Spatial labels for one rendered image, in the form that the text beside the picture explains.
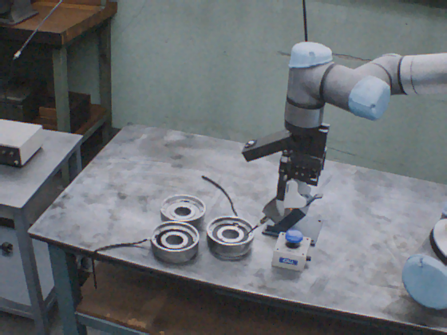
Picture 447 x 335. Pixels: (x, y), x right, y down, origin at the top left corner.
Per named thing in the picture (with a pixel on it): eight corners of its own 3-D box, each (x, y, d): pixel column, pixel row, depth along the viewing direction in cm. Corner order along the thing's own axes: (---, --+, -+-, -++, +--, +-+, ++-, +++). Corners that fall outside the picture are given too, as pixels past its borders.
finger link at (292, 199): (300, 227, 115) (308, 187, 111) (272, 220, 117) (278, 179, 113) (303, 220, 118) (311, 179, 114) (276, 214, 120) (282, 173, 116)
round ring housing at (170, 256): (203, 239, 130) (203, 225, 128) (192, 269, 121) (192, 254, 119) (157, 232, 131) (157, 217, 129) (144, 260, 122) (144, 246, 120)
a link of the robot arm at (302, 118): (281, 104, 104) (291, 88, 111) (278, 126, 107) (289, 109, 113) (321, 112, 102) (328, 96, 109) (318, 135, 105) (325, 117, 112)
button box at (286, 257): (270, 266, 123) (273, 249, 120) (278, 247, 129) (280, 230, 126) (306, 273, 121) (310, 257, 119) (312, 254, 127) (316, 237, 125)
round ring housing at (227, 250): (246, 263, 124) (247, 249, 121) (199, 253, 126) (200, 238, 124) (258, 235, 132) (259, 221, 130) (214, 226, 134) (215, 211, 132)
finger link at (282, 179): (282, 204, 113) (288, 163, 109) (274, 202, 114) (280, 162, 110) (286, 194, 117) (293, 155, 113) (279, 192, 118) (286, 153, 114)
